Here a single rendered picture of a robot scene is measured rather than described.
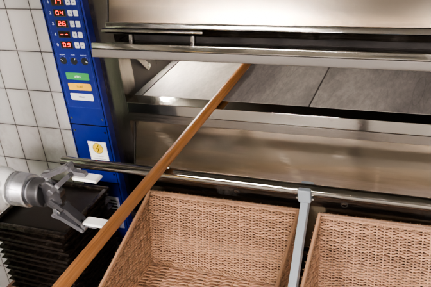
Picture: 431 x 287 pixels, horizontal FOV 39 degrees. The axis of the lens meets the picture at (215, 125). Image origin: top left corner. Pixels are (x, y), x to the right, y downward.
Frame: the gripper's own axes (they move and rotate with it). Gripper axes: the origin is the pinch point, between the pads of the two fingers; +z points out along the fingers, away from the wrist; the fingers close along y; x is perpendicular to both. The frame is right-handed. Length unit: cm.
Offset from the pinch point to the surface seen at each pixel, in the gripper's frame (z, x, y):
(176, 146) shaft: 8.7, -26.4, -2.2
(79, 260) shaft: 9.0, 22.3, -1.7
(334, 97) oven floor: 43, -70, 0
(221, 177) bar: 24.7, -19.1, 1.1
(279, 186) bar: 40.3, -19.0, 1.4
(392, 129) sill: 63, -57, 3
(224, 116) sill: 11, -56, 3
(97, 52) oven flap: -21, -41, -23
